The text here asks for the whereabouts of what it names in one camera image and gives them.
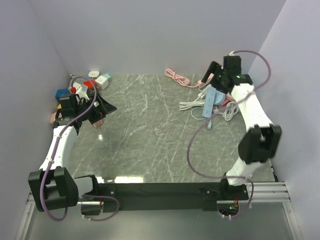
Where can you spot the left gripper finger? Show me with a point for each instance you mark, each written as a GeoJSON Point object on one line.
{"type": "Point", "coordinates": [98, 122]}
{"type": "Point", "coordinates": [103, 106]}

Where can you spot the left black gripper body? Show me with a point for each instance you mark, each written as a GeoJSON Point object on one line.
{"type": "Point", "coordinates": [93, 112]}

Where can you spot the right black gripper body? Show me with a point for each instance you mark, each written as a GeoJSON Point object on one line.
{"type": "Point", "coordinates": [217, 81]}

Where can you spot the pink cube socket adapter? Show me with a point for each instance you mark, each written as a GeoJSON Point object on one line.
{"type": "Point", "coordinates": [96, 126]}

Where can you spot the blue cube socket adapter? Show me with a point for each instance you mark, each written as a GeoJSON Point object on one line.
{"type": "Point", "coordinates": [61, 92]}

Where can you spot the light blue long power strip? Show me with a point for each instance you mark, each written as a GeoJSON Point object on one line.
{"type": "Point", "coordinates": [207, 108]}

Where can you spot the white power strip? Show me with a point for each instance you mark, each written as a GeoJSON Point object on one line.
{"type": "Point", "coordinates": [198, 102]}

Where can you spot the light blue round power strip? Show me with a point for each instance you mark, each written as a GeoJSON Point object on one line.
{"type": "Point", "coordinates": [219, 98]}

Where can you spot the red cube socket adapter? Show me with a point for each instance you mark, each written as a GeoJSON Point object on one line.
{"type": "Point", "coordinates": [91, 83]}

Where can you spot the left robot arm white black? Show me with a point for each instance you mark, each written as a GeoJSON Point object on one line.
{"type": "Point", "coordinates": [52, 186]}

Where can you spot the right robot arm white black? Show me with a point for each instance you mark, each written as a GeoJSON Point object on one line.
{"type": "Point", "coordinates": [261, 140]}

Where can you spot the beige pink cube adapter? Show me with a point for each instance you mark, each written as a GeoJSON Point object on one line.
{"type": "Point", "coordinates": [52, 118]}

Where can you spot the white teal cube adapter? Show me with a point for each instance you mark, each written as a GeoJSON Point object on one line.
{"type": "Point", "coordinates": [103, 81]}

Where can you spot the pink triangular power strip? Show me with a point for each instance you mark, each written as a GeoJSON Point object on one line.
{"type": "Point", "coordinates": [225, 102]}

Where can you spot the pink long power strip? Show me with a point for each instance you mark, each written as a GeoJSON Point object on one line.
{"type": "Point", "coordinates": [185, 82]}

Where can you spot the white double adapter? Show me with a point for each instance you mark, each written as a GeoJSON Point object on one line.
{"type": "Point", "coordinates": [93, 74]}

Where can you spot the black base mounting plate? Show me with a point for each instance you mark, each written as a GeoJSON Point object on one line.
{"type": "Point", "coordinates": [166, 196]}

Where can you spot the aluminium rail frame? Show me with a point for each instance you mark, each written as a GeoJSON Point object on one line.
{"type": "Point", "coordinates": [266, 215]}

